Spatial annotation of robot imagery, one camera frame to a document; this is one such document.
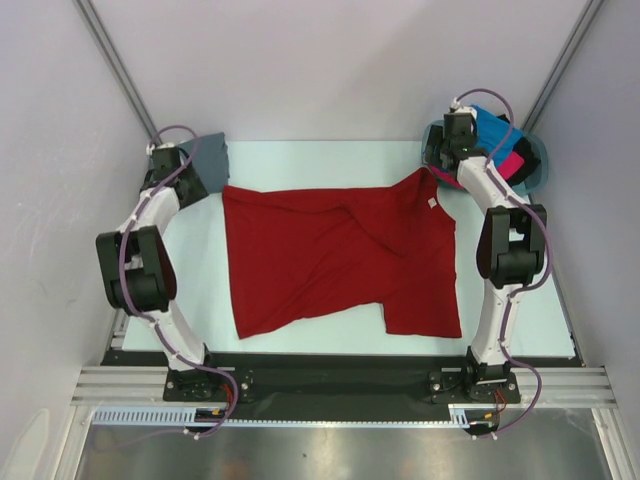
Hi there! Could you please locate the red t shirt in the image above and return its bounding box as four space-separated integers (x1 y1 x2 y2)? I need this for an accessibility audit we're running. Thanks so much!
222 169 462 339

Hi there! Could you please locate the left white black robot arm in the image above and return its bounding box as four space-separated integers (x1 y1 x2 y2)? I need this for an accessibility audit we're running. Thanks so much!
95 144 221 402

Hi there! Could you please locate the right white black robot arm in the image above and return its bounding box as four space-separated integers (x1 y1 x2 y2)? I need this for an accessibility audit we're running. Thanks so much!
423 107 547 404

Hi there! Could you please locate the folded grey t shirt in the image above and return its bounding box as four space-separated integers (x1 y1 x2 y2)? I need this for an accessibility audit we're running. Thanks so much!
191 132 230 194

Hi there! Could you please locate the blue t shirt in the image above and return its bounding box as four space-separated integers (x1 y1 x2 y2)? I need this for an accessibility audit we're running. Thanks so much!
473 105 522 167

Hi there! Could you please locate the pink t shirt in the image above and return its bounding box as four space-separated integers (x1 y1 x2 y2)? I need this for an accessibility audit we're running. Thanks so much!
430 152 525 190

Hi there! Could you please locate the black t shirt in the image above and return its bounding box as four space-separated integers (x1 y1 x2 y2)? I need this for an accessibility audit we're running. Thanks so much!
511 133 542 190

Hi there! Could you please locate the teal plastic basket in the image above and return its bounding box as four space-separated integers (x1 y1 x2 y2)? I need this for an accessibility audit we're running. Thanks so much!
420 120 549 196

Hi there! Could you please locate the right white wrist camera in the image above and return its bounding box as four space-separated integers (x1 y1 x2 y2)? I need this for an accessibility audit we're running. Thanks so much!
449 98 477 116

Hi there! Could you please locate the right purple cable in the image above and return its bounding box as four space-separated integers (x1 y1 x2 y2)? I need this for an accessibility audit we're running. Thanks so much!
449 87 554 440

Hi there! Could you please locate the purple cable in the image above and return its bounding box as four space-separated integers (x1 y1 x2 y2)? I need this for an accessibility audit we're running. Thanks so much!
118 123 237 442
449 87 554 440

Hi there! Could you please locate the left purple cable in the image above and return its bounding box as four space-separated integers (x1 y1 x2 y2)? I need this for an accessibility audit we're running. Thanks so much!
118 123 237 442

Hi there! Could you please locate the left aluminium corner post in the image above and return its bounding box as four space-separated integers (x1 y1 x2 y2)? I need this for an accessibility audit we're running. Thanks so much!
72 0 158 139

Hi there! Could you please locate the aluminium corner post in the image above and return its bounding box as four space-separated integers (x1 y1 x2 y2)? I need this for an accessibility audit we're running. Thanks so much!
72 0 158 139
522 0 607 131

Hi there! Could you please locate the right aluminium corner post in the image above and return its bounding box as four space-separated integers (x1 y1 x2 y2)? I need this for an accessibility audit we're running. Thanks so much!
522 0 607 131

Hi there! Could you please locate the left white cable duct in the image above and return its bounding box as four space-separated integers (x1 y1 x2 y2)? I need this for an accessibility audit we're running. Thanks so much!
93 406 226 427

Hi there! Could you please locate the white cable duct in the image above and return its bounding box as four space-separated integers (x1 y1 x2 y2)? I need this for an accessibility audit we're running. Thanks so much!
93 406 226 427
449 403 500 429

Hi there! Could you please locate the aluminium front rail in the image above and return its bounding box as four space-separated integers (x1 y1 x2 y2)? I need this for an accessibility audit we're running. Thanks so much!
71 366 617 409

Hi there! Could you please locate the right white cable duct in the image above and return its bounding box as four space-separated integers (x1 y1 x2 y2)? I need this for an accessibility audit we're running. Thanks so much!
449 403 500 429

